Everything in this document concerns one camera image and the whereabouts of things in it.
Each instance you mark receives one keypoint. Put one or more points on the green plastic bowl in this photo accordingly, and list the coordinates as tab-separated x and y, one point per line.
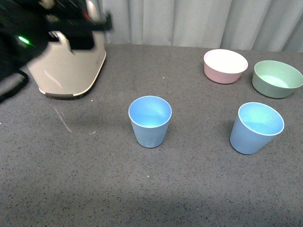
276	79

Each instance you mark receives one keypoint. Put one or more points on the grey-white curtain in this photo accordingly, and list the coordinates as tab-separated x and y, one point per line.
264	25

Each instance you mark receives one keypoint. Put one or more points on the light blue plastic cup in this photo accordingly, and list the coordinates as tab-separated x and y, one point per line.
150	117

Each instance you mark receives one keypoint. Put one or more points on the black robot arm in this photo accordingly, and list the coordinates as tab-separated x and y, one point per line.
25	27

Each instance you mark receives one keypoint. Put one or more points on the white two-slot toaster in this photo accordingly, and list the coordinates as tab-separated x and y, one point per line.
75	55

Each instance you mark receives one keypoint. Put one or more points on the pink plastic bowl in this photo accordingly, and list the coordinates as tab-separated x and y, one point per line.
224	66

